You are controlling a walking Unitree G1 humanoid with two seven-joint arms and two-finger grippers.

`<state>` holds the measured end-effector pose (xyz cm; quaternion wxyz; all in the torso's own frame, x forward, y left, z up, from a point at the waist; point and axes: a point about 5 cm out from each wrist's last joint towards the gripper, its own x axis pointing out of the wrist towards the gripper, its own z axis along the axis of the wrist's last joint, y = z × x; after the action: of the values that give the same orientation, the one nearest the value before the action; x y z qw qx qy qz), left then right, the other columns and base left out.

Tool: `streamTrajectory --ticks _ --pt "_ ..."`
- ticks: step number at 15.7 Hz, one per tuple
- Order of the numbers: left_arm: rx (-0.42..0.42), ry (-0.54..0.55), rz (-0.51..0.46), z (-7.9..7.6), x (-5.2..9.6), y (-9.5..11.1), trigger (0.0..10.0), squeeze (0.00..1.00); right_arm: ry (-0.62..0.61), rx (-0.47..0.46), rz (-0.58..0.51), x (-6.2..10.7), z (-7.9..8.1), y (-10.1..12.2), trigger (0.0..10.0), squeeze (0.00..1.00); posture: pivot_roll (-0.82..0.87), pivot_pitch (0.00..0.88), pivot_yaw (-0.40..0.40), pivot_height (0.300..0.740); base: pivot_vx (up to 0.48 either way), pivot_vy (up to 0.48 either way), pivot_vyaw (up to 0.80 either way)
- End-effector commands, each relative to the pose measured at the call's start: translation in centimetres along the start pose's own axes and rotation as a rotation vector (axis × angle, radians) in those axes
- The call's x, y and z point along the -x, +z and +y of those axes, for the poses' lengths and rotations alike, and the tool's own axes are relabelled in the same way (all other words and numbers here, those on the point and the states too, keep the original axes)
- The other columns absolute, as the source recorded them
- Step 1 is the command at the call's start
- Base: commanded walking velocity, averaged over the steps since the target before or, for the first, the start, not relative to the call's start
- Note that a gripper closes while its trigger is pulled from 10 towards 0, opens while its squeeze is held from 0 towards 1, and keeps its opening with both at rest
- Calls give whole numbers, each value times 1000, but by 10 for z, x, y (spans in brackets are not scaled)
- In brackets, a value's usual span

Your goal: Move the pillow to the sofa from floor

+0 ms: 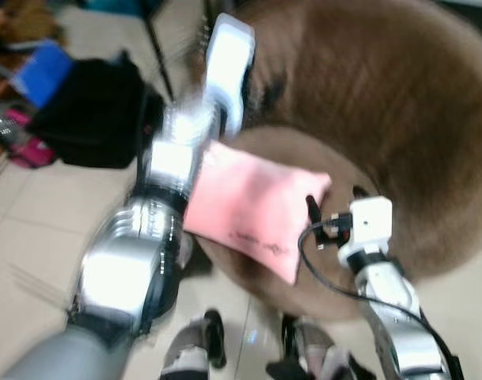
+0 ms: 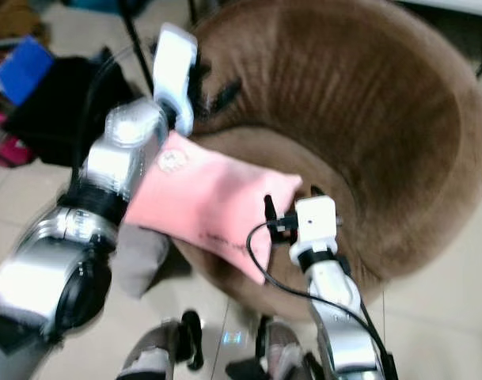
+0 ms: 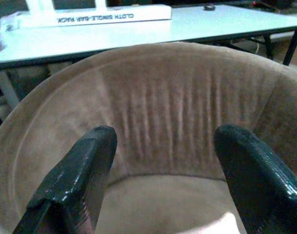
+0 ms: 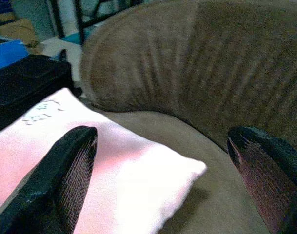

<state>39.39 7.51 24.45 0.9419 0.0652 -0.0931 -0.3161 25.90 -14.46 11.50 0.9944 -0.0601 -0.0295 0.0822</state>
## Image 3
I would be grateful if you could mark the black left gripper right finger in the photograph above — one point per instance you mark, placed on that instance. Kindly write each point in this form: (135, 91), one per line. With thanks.
(255, 180)

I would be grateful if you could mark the long white printed cardboard box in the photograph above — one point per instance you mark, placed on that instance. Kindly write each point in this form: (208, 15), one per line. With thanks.
(150, 12)

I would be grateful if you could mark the white table with black legs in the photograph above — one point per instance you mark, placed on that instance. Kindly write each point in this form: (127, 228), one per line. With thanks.
(138, 33)

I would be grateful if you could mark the brown velvet round sofa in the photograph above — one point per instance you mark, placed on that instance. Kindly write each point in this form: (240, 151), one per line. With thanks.
(163, 97)

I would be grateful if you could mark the clear plastic bag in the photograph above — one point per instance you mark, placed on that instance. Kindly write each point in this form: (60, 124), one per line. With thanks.
(9, 23)

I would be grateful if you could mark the small black round object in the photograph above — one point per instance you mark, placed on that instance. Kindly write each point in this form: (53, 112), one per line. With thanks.
(208, 7)

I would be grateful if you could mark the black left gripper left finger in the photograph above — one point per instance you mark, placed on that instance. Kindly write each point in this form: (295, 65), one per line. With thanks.
(80, 170)

